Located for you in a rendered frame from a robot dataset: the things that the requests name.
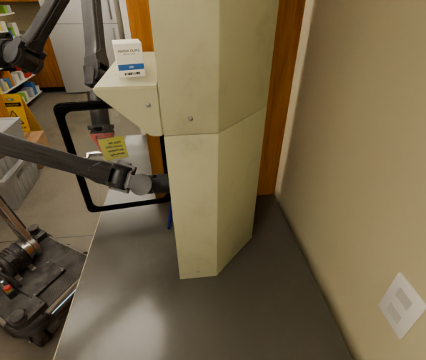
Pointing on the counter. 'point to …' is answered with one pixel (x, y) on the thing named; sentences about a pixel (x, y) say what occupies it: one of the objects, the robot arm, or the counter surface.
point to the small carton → (129, 58)
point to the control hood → (134, 96)
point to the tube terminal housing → (213, 120)
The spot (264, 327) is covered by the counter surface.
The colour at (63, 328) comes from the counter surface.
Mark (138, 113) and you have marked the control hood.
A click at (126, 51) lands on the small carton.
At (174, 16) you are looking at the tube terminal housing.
